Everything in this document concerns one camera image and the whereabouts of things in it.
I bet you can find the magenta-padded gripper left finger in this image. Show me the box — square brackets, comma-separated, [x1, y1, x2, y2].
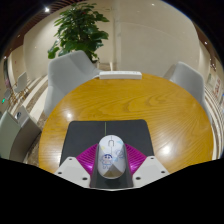
[53, 143, 101, 189]

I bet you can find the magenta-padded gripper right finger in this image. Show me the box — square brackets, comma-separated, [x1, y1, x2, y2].
[122, 143, 171, 189]

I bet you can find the white cartoon-print computer mouse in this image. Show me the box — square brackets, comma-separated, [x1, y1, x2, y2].
[96, 134, 128, 180]

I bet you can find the black green-lined mouse pad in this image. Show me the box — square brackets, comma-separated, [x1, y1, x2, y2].
[59, 119, 155, 167]

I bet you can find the white power strip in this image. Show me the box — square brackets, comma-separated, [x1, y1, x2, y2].
[98, 70, 143, 81]

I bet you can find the green potted plant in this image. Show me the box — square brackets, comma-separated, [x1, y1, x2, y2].
[47, 1, 110, 64]

